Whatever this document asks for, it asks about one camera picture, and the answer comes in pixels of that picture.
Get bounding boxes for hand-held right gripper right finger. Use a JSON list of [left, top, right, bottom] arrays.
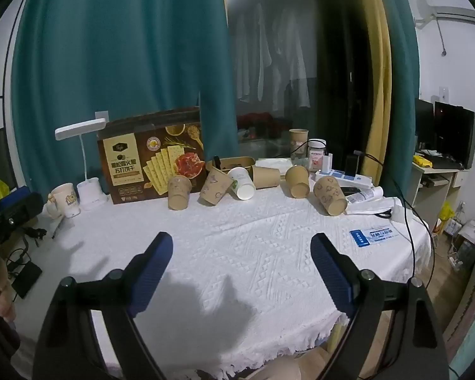
[[310, 232, 450, 380]]

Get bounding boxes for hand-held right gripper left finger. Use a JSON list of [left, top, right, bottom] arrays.
[[32, 231, 174, 380]]

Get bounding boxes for brown paper cup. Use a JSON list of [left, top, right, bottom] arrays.
[[289, 128, 310, 156], [285, 165, 310, 199], [199, 165, 234, 207], [313, 176, 348, 217], [167, 175, 193, 211], [251, 165, 281, 189]]

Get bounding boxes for white paper cup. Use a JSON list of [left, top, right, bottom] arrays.
[[227, 167, 256, 201]]

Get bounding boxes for person's left hand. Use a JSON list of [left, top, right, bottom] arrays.
[[0, 283, 18, 323]]

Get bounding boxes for white cartoon mug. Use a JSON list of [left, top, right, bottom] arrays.
[[47, 183, 81, 220]]

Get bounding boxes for blue and white card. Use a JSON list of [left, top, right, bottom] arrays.
[[349, 226, 396, 248]]

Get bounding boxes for flat black box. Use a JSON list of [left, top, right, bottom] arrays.
[[11, 262, 43, 299]]

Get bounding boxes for white plastic bag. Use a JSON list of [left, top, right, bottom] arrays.
[[345, 195, 405, 223]]

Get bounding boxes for white squeeze tube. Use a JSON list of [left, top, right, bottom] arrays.
[[345, 186, 384, 205]]

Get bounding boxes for white desk lamp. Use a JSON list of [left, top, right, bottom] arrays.
[[55, 118, 111, 211]]

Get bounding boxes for white textured tablecloth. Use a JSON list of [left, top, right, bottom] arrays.
[[14, 182, 433, 379]]

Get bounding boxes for white power strip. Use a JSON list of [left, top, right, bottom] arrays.
[[314, 169, 373, 191]]

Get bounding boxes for brown cracker box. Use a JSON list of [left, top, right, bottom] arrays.
[[97, 107, 205, 205]]

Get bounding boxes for jar with white lid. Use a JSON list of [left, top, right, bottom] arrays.
[[307, 138, 327, 173]]

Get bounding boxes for white tissue pack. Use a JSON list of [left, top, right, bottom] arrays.
[[255, 157, 294, 172]]

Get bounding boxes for white computer desk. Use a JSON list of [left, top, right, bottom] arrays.
[[411, 160, 467, 232]]

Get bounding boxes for brown paper food container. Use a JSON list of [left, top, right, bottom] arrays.
[[205, 156, 256, 175]]

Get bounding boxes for black monitor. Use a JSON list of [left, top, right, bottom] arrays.
[[433, 101, 475, 169]]

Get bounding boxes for teal curtain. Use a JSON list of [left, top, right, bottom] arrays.
[[10, 0, 240, 206], [380, 0, 421, 200]]

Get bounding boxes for yellow curtain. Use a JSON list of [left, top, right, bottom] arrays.
[[350, 0, 393, 186]]

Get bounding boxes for hanging white clothes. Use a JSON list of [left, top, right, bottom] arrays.
[[233, 3, 318, 112]]

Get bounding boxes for white air conditioner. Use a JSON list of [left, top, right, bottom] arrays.
[[413, 0, 475, 29]]

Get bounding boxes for black cable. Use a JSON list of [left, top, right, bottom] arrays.
[[353, 150, 437, 299]]

